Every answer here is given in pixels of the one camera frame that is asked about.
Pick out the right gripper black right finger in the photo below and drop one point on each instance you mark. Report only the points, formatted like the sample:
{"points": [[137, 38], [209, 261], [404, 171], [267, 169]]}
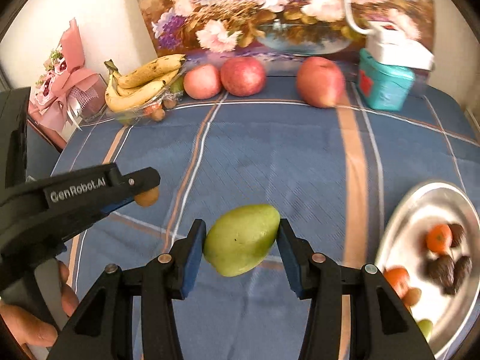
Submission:
{"points": [[360, 299]]}

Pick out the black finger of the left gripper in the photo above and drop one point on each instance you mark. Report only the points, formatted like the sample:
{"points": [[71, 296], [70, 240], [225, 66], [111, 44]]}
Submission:
{"points": [[127, 187]]}

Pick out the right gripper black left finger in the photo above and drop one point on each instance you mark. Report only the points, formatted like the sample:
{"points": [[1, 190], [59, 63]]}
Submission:
{"points": [[102, 325]]}

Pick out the tan round kiwi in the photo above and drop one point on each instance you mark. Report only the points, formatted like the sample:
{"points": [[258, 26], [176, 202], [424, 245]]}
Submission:
{"points": [[412, 297]]}

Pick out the orange tangerine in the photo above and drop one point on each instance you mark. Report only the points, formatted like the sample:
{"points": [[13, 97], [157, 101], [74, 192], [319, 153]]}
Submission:
{"points": [[438, 240], [399, 279]]}

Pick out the dark red wax apple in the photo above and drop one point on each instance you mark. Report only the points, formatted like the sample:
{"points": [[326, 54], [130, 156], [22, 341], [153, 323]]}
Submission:
{"points": [[441, 270]]}

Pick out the green mango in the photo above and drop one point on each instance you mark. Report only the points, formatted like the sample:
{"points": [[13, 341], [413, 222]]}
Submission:
{"points": [[241, 239]]}

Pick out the person's left hand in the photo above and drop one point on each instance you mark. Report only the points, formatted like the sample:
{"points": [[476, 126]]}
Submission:
{"points": [[28, 329]]}

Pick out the small green fruit in tray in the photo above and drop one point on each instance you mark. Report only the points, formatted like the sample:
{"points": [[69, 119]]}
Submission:
{"points": [[426, 328]]}

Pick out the silver metal tray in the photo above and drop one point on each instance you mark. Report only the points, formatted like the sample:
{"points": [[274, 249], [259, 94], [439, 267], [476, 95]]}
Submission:
{"points": [[403, 244]]}

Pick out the clear glass fruit bowl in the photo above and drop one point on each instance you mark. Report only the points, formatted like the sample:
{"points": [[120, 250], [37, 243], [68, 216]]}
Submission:
{"points": [[155, 110]]}

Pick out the pink flower bouquet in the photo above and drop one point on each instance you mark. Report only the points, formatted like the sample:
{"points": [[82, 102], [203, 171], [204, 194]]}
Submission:
{"points": [[68, 92]]}

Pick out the dark date fruit lower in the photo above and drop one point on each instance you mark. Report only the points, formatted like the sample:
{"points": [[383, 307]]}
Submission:
{"points": [[462, 270]]}

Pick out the dark date fruit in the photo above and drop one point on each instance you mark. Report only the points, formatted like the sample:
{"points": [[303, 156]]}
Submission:
{"points": [[462, 270], [458, 234]]}

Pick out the yellow banana bunch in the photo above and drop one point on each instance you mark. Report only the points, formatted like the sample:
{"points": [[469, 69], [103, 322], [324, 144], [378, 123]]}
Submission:
{"points": [[130, 91]]}

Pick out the dark date fruit upper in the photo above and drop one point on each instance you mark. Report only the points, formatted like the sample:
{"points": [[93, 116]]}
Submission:
{"points": [[458, 234]]}

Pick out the blue plaid tablecloth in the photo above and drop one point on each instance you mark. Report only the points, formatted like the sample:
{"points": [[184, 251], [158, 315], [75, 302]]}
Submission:
{"points": [[335, 174]]}

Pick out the pale pink apple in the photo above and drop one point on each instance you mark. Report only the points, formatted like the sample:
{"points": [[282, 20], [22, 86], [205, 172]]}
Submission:
{"points": [[202, 82]]}

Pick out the red apple middle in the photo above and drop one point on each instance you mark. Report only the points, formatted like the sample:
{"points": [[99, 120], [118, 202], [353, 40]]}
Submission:
{"points": [[243, 76]]}

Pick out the flower painting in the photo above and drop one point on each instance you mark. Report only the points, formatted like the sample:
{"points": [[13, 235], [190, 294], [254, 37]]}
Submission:
{"points": [[299, 27]]}

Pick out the large red apple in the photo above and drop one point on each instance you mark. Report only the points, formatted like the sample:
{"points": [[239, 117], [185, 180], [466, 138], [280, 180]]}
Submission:
{"points": [[320, 82]]}

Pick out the teal house-shaped tin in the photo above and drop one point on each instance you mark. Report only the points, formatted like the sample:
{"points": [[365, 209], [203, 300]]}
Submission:
{"points": [[383, 87]]}

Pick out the white power adapter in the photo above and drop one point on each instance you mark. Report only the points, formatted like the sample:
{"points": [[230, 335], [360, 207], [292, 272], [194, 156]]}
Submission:
{"points": [[389, 45]]}

